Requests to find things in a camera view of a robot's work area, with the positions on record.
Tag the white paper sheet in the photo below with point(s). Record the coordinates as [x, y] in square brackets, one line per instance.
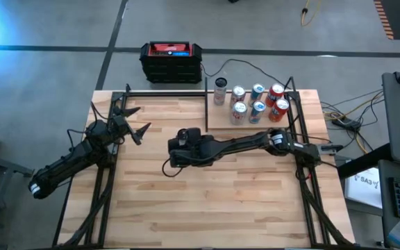
[363, 189]

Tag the red Fanta soda can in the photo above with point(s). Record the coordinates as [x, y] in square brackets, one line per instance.
[274, 96]
[278, 112]

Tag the white Celsius Peach Vibe can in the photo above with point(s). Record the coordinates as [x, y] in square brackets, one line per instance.
[220, 95]

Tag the red black power station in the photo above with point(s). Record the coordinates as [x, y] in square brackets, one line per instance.
[170, 66]

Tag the black shelf side rail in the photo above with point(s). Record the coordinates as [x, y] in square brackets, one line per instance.
[292, 80]
[206, 111]

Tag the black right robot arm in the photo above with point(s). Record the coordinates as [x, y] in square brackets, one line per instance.
[248, 142]

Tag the silver Diet Coke can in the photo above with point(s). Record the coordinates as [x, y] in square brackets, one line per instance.
[238, 116]
[237, 96]

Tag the black metal table frame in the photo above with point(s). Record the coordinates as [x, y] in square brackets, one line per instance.
[158, 94]

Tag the blue Celsius can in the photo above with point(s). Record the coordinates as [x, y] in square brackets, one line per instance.
[256, 114]
[256, 93]

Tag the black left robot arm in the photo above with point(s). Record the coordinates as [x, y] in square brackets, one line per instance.
[64, 163]

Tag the grey metal stand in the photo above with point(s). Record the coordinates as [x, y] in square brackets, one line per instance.
[9, 166]

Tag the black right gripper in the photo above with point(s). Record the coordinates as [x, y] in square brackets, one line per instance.
[194, 152]

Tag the wooden shelf board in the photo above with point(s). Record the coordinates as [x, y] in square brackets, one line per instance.
[219, 119]

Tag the black desk beam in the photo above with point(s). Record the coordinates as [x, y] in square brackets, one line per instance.
[366, 160]

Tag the dark grey desk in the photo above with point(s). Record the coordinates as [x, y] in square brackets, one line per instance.
[385, 194]

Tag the black power strip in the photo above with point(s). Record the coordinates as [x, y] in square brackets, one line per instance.
[349, 123]

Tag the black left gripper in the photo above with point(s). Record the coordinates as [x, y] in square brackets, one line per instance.
[120, 126]

